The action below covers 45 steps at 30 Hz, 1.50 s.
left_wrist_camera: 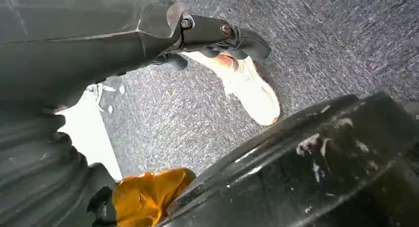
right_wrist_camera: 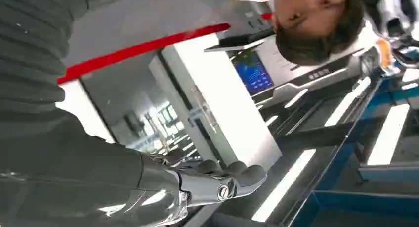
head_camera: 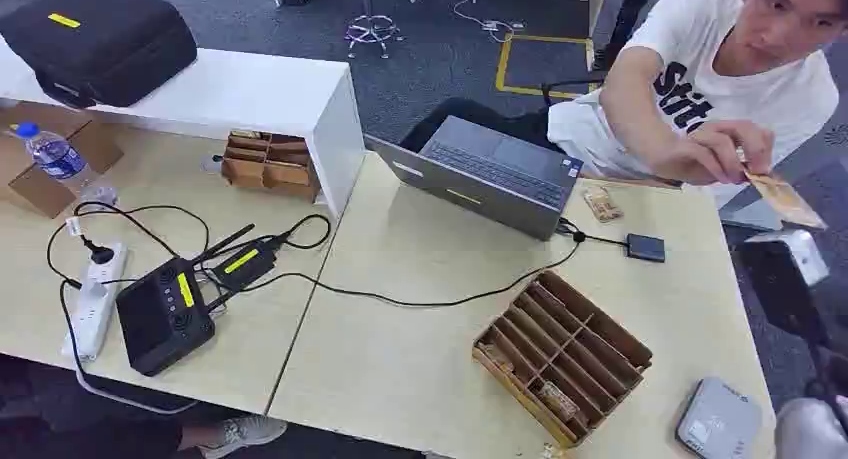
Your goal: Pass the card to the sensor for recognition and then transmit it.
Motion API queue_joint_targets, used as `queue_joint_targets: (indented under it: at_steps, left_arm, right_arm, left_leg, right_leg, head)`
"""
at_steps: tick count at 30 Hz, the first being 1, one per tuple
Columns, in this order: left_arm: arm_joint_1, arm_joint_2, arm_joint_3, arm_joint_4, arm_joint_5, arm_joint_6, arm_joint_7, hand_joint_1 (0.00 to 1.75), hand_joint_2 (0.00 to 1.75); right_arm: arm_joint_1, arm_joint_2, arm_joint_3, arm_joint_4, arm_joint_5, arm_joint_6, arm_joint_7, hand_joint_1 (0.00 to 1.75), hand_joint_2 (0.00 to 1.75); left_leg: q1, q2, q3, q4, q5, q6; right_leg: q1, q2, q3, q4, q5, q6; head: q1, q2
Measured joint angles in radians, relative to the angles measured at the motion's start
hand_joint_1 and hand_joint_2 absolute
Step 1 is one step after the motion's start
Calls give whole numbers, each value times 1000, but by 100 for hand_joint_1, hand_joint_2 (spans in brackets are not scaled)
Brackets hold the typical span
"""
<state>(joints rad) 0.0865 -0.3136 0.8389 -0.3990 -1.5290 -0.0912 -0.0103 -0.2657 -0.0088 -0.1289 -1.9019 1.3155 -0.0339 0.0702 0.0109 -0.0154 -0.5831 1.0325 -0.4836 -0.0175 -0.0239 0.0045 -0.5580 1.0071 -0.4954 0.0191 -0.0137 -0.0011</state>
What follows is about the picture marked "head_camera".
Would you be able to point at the person's right hand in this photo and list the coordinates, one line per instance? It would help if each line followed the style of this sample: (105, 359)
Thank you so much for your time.
(722, 154)

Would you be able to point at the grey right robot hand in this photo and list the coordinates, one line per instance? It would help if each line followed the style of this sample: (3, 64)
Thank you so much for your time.
(782, 297)

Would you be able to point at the person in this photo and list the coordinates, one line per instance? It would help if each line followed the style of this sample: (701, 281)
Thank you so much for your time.
(629, 19)
(729, 65)
(132, 433)

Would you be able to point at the small black adapter box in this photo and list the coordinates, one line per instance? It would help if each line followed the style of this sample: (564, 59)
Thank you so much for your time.
(646, 248)

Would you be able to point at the grey box device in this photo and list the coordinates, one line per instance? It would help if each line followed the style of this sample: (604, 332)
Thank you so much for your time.
(719, 423)

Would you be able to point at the black chair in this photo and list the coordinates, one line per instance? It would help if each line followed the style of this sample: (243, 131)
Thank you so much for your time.
(570, 85)

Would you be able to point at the wooden box with dividers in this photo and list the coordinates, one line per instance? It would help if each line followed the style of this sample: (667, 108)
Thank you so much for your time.
(563, 360)

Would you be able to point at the yellow floor tape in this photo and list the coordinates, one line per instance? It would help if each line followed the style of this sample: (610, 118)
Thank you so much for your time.
(510, 65)

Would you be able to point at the grey laptop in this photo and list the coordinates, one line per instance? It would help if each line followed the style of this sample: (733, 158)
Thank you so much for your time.
(490, 178)

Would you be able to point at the chrome base stool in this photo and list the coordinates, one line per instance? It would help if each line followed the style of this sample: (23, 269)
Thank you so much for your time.
(372, 25)

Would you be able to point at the small wooden card box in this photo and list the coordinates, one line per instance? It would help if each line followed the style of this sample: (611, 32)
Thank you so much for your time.
(265, 168)

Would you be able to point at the white desk shelf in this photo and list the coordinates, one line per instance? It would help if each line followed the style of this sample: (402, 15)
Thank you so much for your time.
(252, 88)

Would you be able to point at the black router with antennas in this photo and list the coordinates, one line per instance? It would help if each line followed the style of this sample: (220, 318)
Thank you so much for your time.
(162, 317)

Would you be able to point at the black case with yellow label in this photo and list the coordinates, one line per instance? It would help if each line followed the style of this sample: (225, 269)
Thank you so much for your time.
(106, 42)

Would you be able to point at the white power strip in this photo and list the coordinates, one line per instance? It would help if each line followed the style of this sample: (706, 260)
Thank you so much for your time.
(96, 297)

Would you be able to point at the clear water bottle blue cap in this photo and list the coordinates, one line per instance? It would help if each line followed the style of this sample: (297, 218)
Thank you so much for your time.
(58, 158)

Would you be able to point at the brown cardboard box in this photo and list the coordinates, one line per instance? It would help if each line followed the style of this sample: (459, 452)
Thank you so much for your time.
(40, 181)

